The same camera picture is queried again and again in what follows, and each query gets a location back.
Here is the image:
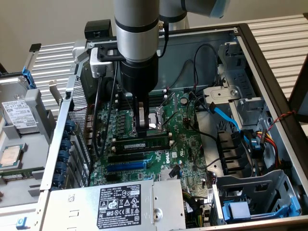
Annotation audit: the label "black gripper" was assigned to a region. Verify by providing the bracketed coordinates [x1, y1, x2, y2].
[119, 57, 159, 96]

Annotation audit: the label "RAM stick with white label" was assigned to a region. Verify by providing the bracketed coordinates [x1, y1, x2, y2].
[111, 135, 169, 155]
[1, 169, 37, 180]

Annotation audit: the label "black RAM slot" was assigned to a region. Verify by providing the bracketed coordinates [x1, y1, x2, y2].
[115, 88, 169, 95]
[115, 93, 169, 101]
[138, 127, 173, 138]

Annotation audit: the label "CPU socket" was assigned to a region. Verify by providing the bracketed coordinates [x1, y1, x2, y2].
[147, 107, 168, 132]

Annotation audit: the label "thin metal locking lever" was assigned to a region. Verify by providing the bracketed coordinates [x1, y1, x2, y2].
[160, 105, 180, 127]

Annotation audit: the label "grey PC case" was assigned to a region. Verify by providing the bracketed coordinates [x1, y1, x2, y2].
[39, 23, 308, 231]

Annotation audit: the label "black box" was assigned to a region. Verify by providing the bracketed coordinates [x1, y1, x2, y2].
[84, 20, 113, 40]

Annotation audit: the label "green Dell motherboard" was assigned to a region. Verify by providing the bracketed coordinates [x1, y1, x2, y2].
[89, 89, 217, 193]

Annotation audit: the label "long black expansion slot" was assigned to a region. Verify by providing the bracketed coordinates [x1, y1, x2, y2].
[107, 152, 145, 164]

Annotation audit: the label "blue expansion slot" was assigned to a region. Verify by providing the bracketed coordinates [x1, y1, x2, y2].
[106, 160, 147, 172]

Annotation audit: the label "tall metal disk bay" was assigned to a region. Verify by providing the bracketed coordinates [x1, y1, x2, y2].
[216, 41, 271, 127]

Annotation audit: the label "short black expansion slot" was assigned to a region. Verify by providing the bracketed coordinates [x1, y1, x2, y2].
[105, 173, 122, 182]

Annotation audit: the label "grey parts rack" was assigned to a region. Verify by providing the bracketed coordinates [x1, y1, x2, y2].
[0, 89, 52, 209]

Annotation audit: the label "silver hard disk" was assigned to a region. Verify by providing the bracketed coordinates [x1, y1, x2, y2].
[0, 76, 39, 135]

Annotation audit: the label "grey power supply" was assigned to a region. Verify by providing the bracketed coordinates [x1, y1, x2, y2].
[42, 179, 187, 231]

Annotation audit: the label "silver CPU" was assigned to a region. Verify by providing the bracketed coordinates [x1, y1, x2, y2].
[0, 144, 21, 167]

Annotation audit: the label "dark leaning panel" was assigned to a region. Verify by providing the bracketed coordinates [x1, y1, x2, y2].
[288, 54, 308, 123]

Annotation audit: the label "wide metal disk bay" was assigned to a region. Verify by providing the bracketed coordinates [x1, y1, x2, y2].
[211, 169, 303, 226]

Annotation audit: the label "blue case latch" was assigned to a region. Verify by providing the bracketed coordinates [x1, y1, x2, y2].
[16, 216, 28, 231]

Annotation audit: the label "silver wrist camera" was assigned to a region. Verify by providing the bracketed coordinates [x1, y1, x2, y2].
[89, 47, 126, 79]

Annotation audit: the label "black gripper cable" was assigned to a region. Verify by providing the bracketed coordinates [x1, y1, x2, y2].
[157, 21, 169, 59]

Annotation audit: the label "thick black camera cable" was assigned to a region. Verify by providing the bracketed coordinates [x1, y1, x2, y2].
[92, 61, 120, 157]

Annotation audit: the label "thin black wire loop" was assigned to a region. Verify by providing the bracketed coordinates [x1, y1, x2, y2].
[193, 44, 219, 93]

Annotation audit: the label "thin red wire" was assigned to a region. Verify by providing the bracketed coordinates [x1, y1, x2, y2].
[68, 105, 89, 114]

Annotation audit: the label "black case wire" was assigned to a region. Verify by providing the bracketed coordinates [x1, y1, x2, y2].
[186, 91, 222, 169]

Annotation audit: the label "blue disk wire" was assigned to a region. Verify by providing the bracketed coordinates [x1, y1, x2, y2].
[208, 102, 262, 159]

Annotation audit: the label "black disk wire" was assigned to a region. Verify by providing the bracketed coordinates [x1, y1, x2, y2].
[168, 164, 183, 179]

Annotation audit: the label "black plastic air duct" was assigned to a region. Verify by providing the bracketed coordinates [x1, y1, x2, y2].
[217, 131, 257, 176]

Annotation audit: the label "yellow black power wires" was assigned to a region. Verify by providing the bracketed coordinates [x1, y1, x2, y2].
[182, 189, 210, 228]

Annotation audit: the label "red yellow power wires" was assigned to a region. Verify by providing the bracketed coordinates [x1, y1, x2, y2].
[255, 128, 282, 169]

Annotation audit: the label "red black twisted wire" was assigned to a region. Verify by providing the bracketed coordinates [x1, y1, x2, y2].
[266, 110, 297, 132]

